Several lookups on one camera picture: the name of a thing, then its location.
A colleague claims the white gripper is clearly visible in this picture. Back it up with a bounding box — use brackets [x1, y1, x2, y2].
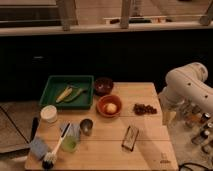
[158, 87, 182, 125]

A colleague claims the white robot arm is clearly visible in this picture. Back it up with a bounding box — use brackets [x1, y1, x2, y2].
[158, 62, 213, 125]

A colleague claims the small metal cup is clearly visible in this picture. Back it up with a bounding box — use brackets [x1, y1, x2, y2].
[80, 119, 93, 136]

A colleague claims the green translucent cup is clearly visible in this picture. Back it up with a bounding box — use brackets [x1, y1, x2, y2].
[61, 136, 77, 153]

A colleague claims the spice bottle rack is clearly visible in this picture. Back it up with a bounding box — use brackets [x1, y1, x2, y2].
[184, 105, 213, 154]

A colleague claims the bunch of dark grapes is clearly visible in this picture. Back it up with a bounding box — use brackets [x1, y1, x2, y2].
[133, 103, 157, 115]

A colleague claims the yellow round fruit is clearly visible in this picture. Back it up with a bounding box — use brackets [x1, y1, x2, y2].
[105, 103, 117, 114]

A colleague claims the orange bowl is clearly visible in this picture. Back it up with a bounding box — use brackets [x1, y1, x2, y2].
[96, 95, 122, 118]

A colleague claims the dark brown bowl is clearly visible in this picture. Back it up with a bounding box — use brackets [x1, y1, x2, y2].
[94, 77, 114, 96]

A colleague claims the grey cloth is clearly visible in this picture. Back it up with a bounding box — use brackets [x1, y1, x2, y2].
[60, 123, 80, 138]

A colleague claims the yellow peeler in tray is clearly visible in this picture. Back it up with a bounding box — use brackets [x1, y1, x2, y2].
[56, 86, 72, 103]

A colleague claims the green plastic tray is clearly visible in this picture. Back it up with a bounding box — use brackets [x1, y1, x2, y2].
[39, 75, 94, 109]

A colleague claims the white dish brush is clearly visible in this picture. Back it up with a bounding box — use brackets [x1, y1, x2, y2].
[42, 123, 71, 170]

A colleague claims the blue sponge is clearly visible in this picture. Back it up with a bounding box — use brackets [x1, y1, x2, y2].
[29, 137, 49, 160]

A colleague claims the black cable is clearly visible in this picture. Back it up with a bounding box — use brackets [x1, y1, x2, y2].
[178, 161, 210, 171]

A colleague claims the black handle tool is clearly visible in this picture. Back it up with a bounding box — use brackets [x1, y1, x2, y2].
[30, 117, 39, 141]

